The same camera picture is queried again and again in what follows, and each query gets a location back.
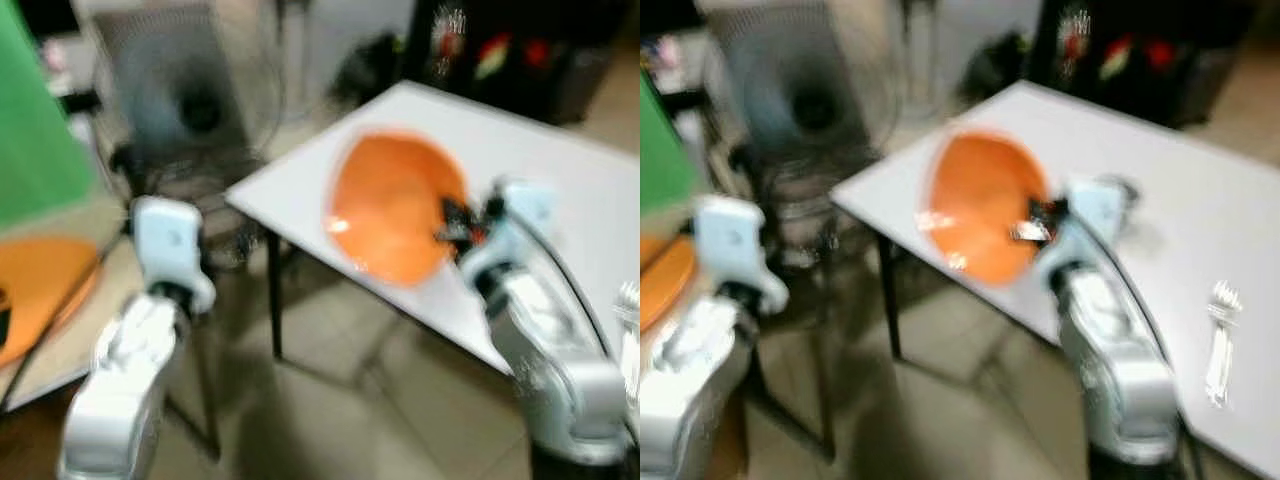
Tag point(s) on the orange round plate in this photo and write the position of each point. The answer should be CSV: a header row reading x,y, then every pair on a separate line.
x,y
975,200
660,280
45,290
390,205

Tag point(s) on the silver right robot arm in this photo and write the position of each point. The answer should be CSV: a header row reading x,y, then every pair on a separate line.
x,y
550,350
1115,360

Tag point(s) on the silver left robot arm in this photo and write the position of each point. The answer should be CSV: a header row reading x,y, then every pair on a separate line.
x,y
685,370
125,380

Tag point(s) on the white rectangular table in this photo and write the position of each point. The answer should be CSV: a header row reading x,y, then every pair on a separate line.
x,y
560,140
1200,190

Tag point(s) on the black bag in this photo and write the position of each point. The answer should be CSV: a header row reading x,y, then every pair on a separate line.
x,y
368,68
992,65

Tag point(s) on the black cabinet with stickers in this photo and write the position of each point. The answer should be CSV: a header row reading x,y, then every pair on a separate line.
x,y
510,50
1140,50

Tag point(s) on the clear plastic fork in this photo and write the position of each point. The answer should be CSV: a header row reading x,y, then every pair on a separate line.
x,y
628,330
1220,340

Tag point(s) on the green screen cloth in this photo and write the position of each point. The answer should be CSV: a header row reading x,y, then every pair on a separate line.
x,y
665,150
30,120

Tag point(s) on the black standing fan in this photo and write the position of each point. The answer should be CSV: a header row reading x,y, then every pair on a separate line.
x,y
810,110
195,110

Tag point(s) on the beige side table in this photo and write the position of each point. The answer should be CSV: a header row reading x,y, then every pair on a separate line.
x,y
80,340

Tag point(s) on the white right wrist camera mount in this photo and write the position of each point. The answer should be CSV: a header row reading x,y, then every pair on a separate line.
x,y
1090,215
515,225

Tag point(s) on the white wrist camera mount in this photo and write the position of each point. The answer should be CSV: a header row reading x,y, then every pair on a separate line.
x,y
515,225
168,245
1090,215
735,250

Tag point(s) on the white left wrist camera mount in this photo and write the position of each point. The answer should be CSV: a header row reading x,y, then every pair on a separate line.
x,y
735,250
168,245

